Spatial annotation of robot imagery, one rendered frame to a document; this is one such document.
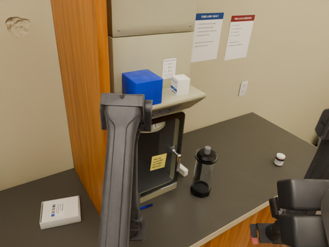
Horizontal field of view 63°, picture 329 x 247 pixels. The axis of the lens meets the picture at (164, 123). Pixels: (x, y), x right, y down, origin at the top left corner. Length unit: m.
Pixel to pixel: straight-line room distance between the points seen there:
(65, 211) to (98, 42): 0.78
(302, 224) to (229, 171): 1.27
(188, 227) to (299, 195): 0.96
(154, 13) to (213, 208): 0.89
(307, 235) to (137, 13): 0.75
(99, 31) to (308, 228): 0.63
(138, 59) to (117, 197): 0.57
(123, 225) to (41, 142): 1.04
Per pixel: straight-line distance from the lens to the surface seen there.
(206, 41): 1.68
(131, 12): 0.88
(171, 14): 0.96
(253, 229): 1.08
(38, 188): 1.47
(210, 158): 1.23
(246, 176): 1.56
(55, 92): 1.34
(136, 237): 0.99
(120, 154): 0.46
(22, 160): 1.48
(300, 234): 0.31
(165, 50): 0.97
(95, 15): 0.74
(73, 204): 1.29
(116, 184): 0.45
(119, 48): 0.88
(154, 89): 0.86
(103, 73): 0.78
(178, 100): 0.93
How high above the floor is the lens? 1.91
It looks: 30 degrees down
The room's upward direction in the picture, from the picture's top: 4 degrees clockwise
